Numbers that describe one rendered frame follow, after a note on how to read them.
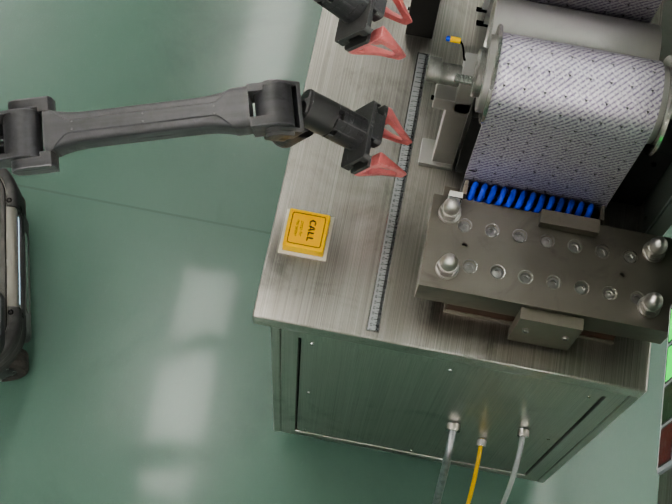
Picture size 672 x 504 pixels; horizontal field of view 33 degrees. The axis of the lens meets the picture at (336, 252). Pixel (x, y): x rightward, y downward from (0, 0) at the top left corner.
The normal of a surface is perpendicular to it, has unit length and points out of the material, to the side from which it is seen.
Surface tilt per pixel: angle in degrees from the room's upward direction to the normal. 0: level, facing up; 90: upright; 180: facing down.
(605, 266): 0
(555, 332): 90
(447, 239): 0
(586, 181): 90
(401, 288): 0
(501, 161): 90
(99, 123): 13
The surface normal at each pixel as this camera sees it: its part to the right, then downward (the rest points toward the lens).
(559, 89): -0.07, 0.25
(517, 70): -0.04, 0.01
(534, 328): -0.18, 0.91
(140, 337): 0.04, -0.37
